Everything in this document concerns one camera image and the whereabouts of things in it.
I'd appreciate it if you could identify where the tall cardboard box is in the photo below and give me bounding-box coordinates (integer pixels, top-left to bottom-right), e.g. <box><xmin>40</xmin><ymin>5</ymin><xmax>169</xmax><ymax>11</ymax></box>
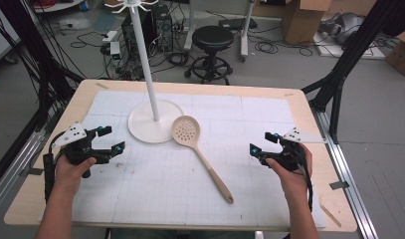
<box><xmin>282</xmin><ymin>0</ymin><xmax>333</xmax><ymax>46</ymax></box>

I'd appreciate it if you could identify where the small cardboard box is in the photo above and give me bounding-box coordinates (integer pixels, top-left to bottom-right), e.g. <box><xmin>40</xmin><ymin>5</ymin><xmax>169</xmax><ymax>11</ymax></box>
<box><xmin>384</xmin><ymin>27</ymin><xmax>405</xmax><ymax>79</ymax></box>

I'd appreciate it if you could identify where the white grid mat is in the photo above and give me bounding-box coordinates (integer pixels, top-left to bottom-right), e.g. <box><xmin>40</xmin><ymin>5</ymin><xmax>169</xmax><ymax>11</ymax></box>
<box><xmin>39</xmin><ymin>90</ymin><xmax>327</xmax><ymax>230</ymax></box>

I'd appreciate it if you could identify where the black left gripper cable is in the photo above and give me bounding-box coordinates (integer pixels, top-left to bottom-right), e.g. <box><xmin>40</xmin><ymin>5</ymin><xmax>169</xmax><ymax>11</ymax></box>
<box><xmin>42</xmin><ymin>130</ymin><xmax>67</xmax><ymax>204</ymax></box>

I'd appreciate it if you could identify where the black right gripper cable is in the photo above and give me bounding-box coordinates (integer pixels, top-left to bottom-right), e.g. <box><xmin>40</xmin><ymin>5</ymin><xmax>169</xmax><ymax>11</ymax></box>
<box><xmin>294</xmin><ymin>145</ymin><xmax>314</xmax><ymax>213</ymax></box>

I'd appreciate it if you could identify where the person's left hand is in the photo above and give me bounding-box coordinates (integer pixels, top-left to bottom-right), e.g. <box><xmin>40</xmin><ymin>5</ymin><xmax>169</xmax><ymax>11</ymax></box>
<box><xmin>53</xmin><ymin>153</ymin><xmax>98</xmax><ymax>197</ymax></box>

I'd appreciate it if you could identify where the black round stool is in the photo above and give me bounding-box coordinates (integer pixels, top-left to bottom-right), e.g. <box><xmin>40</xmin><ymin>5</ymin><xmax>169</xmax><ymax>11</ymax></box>
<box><xmin>184</xmin><ymin>25</ymin><xmax>236</xmax><ymax>86</ymax></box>

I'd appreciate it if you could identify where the white floor stand leg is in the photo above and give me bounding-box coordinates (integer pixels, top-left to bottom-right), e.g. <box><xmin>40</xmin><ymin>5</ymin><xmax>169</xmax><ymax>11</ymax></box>
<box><xmin>240</xmin><ymin>0</ymin><xmax>256</xmax><ymax>63</ymax></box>
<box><xmin>183</xmin><ymin>0</ymin><xmax>198</xmax><ymax>52</ymax></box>

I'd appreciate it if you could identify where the black metal frame strut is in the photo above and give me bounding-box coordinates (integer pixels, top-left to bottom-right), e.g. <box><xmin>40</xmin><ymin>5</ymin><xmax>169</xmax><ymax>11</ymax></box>
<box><xmin>0</xmin><ymin>0</ymin><xmax>86</xmax><ymax>188</ymax></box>
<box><xmin>302</xmin><ymin>0</ymin><xmax>405</xmax><ymax>144</ymax></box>

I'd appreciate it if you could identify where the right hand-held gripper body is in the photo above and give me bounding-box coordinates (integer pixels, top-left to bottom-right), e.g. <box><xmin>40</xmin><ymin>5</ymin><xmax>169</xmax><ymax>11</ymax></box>
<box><xmin>259</xmin><ymin>126</ymin><xmax>325</xmax><ymax>172</ymax></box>

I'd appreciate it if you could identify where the white power strip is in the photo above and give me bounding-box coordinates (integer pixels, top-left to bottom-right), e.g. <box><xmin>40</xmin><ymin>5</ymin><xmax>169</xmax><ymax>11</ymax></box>
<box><xmin>101</xmin><ymin>30</ymin><xmax>119</xmax><ymax>44</ymax></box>

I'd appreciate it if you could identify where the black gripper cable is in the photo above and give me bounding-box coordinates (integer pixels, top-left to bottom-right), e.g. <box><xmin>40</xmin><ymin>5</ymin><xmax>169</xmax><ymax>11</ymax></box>
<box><xmin>42</xmin><ymin>130</ymin><xmax>67</xmax><ymax>204</ymax></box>
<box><xmin>294</xmin><ymin>145</ymin><xmax>314</xmax><ymax>213</ymax></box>

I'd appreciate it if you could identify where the black computer tower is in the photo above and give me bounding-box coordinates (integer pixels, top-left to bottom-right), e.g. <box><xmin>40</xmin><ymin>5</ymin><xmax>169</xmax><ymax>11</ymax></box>
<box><xmin>120</xmin><ymin>3</ymin><xmax>175</xmax><ymax>56</ymax></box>

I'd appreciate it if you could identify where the black flat floor device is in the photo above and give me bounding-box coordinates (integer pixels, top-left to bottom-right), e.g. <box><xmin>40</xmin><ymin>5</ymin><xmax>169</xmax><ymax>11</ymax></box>
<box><xmin>218</xmin><ymin>17</ymin><xmax>259</xmax><ymax>31</ymax></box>

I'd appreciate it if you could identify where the aluminium rail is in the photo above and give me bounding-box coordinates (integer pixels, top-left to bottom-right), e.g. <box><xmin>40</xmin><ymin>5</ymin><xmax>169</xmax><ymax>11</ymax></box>
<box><xmin>0</xmin><ymin>109</ymin><xmax>56</xmax><ymax>217</ymax></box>
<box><xmin>310</xmin><ymin>108</ymin><xmax>380</xmax><ymax>239</ymax></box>

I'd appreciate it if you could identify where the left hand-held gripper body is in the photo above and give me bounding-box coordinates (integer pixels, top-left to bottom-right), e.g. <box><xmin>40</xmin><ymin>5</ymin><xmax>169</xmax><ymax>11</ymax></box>
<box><xmin>51</xmin><ymin>121</ymin><xmax>113</xmax><ymax>179</ymax></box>

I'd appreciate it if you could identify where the small white box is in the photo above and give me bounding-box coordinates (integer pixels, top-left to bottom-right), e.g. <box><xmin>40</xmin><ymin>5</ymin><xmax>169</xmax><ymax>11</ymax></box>
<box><xmin>108</xmin><ymin>41</ymin><xmax>122</xmax><ymax>61</ymax></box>

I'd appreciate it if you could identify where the coiled black floor cable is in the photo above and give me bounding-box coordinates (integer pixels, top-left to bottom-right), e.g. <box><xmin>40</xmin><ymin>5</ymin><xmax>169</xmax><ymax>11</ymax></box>
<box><xmin>254</xmin><ymin>39</ymin><xmax>281</xmax><ymax>55</ymax></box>

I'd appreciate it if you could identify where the white round table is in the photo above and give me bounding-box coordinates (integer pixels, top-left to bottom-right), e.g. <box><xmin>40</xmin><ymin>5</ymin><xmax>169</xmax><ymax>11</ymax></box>
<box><xmin>32</xmin><ymin>0</ymin><xmax>86</xmax><ymax>14</ymax></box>

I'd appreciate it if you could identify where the white floor board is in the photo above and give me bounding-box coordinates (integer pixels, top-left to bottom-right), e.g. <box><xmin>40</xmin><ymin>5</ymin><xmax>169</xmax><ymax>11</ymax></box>
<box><xmin>312</xmin><ymin>31</ymin><xmax>387</xmax><ymax>61</ymax></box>

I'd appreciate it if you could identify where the person's right hand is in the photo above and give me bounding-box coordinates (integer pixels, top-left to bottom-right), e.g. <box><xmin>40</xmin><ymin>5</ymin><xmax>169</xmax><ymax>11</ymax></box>
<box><xmin>265</xmin><ymin>142</ymin><xmax>314</xmax><ymax>207</ymax></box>

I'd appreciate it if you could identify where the beige slotted spoon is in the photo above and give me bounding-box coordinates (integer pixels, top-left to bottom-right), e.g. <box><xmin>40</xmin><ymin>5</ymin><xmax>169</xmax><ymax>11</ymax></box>
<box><xmin>170</xmin><ymin>115</ymin><xmax>235</xmax><ymax>205</ymax></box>

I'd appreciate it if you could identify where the grey bag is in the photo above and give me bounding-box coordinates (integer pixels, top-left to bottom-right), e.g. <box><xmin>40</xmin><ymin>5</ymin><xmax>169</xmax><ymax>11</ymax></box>
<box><xmin>317</xmin><ymin>12</ymin><xmax>365</xmax><ymax>46</ymax></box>

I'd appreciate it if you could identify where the thin wooden stick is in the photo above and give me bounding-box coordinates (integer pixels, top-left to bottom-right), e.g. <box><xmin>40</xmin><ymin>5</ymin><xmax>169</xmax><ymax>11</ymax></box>
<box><xmin>318</xmin><ymin>202</ymin><xmax>343</xmax><ymax>229</ymax></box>

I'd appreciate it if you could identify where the grey tape strip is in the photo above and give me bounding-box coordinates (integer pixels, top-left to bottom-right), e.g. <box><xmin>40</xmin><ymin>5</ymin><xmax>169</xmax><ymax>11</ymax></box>
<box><xmin>22</xmin><ymin>166</ymin><xmax>46</xmax><ymax>177</ymax></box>
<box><xmin>328</xmin><ymin>180</ymin><xmax>350</xmax><ymax>191</ymax></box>

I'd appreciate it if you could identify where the white hook stand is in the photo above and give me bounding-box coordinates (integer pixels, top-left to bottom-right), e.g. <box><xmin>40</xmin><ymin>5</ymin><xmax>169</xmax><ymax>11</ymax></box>
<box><xmin>103</xmin><ymin>0</ymin><xmax>185</xmax><ymax>144</ymax></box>

